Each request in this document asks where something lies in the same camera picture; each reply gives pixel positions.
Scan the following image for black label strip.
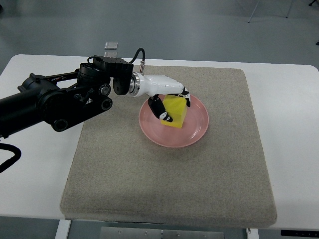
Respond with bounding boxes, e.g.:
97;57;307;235
281;230;319;238

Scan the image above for yellow foam block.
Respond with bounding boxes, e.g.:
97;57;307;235
161;95;187;128

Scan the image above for background chair legs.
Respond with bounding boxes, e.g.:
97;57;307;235
247;0;319;23

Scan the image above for white table leg left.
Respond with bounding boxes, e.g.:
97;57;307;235
55;220;71;239

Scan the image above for grey metal table base plate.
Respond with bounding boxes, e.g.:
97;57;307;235
99;227;225;239

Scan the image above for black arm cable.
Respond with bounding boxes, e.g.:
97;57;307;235
128;47;146;75

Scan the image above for pink plate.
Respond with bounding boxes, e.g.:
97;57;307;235
139;96;209;148

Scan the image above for clear floor socket cover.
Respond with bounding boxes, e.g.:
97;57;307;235
104;41;118;50

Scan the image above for white table leg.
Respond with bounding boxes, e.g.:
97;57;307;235
55;220;71;239
246;228;259;239

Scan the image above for beige fabric mat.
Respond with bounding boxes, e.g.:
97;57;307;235
60;66;277;228

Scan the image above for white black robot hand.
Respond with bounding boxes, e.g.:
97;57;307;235
129;72;191;122

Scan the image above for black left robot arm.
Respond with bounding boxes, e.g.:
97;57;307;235
0;56;190;138

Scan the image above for white table leg right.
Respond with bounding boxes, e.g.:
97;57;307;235
246;228;259;239

